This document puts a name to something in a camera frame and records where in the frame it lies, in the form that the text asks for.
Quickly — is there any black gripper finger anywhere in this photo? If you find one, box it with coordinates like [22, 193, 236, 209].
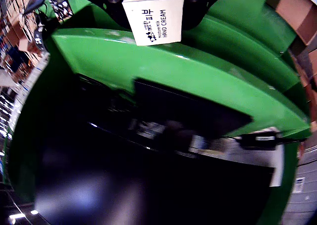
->
[98, 0, 131, 29]
[183, 0, 223, 30]

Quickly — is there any cow print hand cream box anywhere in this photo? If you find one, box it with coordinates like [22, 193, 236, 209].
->
[121, 0, 186, 47]

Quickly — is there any green metal machine housing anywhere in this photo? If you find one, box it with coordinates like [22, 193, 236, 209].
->
[4, 0, 313, 225]

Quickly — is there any black power adapter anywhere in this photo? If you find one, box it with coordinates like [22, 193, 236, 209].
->
[236, 132, 282, 151]

